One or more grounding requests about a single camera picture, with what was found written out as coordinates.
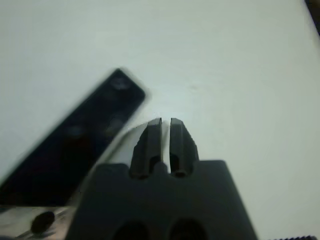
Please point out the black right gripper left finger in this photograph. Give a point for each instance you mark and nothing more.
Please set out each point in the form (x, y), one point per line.
(146, 150)

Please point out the slim black camera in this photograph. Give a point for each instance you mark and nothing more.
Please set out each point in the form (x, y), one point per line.
(62, 150)

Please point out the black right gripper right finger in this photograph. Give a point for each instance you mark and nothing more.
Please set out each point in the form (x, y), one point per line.
(181, 145)

